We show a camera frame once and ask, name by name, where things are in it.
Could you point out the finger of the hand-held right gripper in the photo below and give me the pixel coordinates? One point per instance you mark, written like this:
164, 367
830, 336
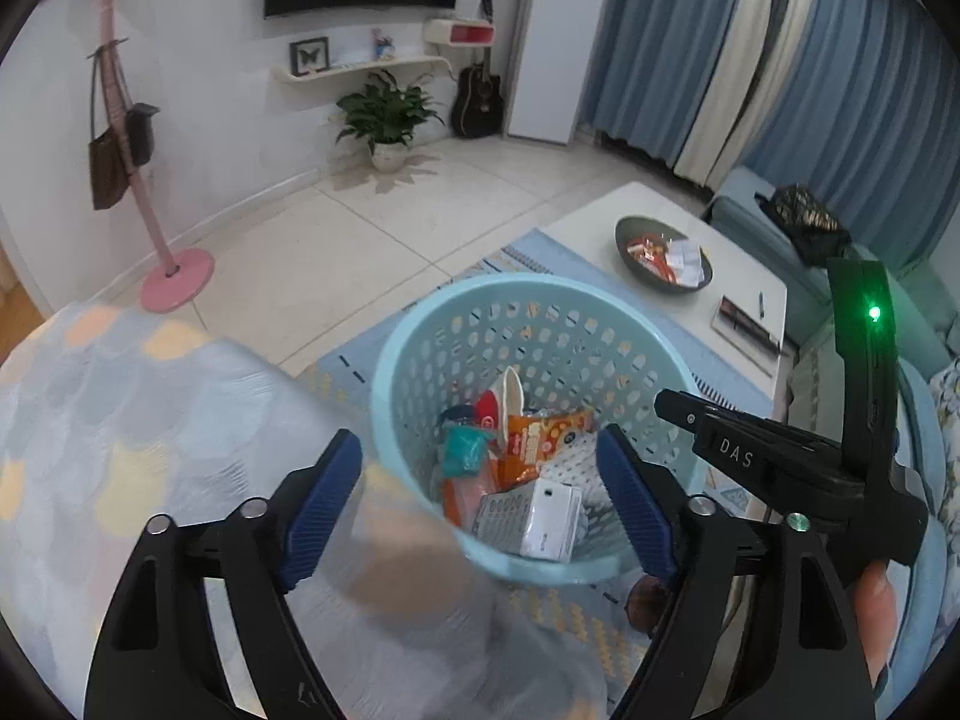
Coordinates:
735, 446

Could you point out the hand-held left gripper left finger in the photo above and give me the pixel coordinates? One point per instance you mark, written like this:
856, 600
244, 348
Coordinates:
326, 514

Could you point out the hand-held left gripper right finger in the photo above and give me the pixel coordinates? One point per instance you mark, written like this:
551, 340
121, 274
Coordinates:
634, 514

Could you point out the white and blue carton box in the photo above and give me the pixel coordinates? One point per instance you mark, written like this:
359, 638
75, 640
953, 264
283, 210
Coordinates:
551, 517

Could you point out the light blue plastic basket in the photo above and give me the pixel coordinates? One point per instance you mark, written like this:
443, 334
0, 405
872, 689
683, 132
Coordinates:
540, 571

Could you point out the orange snack packet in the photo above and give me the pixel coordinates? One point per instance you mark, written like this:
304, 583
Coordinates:
532, 442

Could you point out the orange plastic wrapper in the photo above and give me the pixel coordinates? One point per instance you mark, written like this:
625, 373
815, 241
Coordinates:
465, 499

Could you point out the small teal cup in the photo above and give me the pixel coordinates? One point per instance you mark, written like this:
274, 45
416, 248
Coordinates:
465, 450

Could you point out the person's right hand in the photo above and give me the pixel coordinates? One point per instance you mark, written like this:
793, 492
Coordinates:
874, 615

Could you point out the floral cushion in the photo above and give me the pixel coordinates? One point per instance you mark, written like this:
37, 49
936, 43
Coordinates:
946, 390

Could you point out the dark round thing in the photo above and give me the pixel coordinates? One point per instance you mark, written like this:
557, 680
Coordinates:
646, 604

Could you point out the dark notebook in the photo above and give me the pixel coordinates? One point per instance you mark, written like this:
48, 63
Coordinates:
739, 324

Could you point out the dark bag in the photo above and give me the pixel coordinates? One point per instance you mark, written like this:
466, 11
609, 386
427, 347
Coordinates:
806, 221

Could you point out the pile of wrapped snacks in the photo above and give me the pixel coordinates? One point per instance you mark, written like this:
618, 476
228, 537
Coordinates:
671, 259

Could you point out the dark shallow bowl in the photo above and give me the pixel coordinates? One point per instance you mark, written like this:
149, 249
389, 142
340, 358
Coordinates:
630, 231

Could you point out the white coffee table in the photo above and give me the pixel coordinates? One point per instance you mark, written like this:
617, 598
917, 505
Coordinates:
585, 240

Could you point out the pink coat rack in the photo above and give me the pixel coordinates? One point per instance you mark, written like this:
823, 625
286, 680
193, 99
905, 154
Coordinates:
176, 285

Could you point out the beige window curtain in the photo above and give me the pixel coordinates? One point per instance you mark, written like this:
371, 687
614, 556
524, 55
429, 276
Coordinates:
750, 90

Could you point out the blue window curtain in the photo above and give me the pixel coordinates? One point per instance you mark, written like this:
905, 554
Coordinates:
660, 52

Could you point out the brown hanging bag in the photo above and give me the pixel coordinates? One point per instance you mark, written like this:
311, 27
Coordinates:
109, 172

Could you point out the potted green plant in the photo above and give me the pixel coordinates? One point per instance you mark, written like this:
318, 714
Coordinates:
386, 109

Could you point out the black hanging bag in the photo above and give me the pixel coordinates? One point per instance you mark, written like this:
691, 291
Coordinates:
141, 135

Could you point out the black acoustic guitar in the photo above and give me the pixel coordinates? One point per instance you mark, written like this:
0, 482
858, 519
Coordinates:
476, 101

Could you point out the white refrigerator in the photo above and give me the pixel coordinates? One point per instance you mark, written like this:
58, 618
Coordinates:
555, 52

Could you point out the framed butterfly picture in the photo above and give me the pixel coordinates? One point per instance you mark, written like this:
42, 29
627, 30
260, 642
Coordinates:
310, 56

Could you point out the small figurine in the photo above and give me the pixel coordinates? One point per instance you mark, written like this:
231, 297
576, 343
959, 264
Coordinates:
384, 45

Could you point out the curved white wall shelf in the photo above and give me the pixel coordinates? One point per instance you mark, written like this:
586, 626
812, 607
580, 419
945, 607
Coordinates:
352, 72

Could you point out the red and white wall box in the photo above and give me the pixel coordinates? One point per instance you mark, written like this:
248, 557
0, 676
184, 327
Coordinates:
469, 34

